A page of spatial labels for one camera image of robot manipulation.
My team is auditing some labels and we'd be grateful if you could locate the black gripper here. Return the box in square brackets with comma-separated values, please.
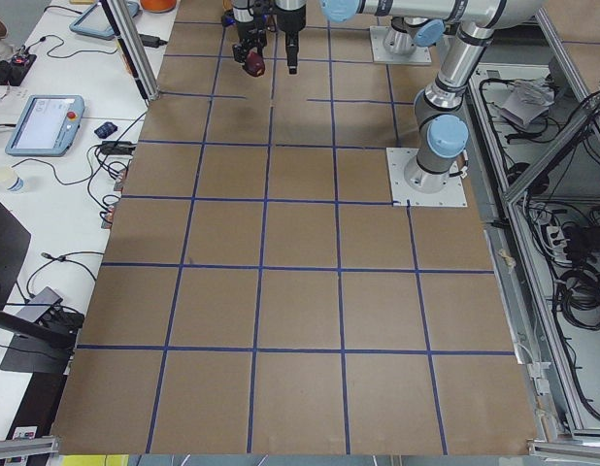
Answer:
[232, 18, 267, 66]
[275, 7, 306, 75]

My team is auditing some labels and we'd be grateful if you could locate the red apple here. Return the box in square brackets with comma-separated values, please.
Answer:
[243, 51, 265, 78]

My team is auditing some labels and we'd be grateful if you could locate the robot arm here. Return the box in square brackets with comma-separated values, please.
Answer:
[320, 0, 544, 193]
[222, 1, 445, 77]

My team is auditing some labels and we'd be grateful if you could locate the black power adapter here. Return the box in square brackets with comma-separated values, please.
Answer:
[139, 34, 168, 49]

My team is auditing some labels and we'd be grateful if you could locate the orange cylindrical container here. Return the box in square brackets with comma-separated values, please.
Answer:
[140, 0, 177, 14]

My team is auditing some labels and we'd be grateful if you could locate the teach pendant tablet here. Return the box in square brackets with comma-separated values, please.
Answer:
[69, 1, 141, 40]
[5, 95, 85, 157]

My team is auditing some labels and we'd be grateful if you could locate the dark blue checkered pouch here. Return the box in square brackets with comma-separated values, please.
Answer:
[94, 121, 117, 140]

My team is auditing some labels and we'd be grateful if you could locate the paper cup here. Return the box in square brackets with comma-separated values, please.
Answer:
[0, 166, 24, 192]

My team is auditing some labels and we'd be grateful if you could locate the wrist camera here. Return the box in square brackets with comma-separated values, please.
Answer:
[220, 10, 236, 28]

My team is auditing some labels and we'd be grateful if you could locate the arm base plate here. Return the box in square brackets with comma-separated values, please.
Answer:
[369, 26, 432, 66]
[386, 148, 468, 208]

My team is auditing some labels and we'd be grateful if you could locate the aluminium frame post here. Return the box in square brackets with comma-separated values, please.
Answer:
[101, 0, 159, 102]

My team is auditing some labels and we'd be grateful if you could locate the black camera stand base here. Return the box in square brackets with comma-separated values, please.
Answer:
[0, 202, 83, 374]

